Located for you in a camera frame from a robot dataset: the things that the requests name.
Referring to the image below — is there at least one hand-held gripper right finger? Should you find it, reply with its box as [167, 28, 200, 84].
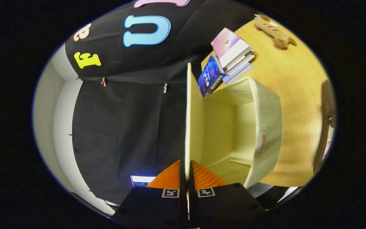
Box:
[188, 160, 268, 229]

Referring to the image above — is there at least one green fabric storage box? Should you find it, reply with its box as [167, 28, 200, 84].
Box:
[185, 63, 283, 190]

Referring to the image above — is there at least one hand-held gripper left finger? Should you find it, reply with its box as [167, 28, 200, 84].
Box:
[112, 160, 188, 229]

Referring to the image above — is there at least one brown plush toy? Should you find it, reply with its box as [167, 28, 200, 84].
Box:
[254, 14, 297, 49]

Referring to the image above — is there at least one brown fuzzy slipper shoe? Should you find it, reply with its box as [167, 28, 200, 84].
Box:
[313, 80, 336, 174]

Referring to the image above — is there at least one blue cover book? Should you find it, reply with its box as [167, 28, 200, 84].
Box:
[198, 55, 227, 97]

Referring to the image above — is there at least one thin white-edged book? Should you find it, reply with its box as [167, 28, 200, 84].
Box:
[224, 62, 254, 85]
[224, 52, 255, 73]

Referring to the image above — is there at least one lit computer screen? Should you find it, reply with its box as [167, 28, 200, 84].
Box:
[130, 175, 157, 188]

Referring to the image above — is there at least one black backdrop cloth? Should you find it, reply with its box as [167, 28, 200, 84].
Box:
[65, 0, 260, 207]

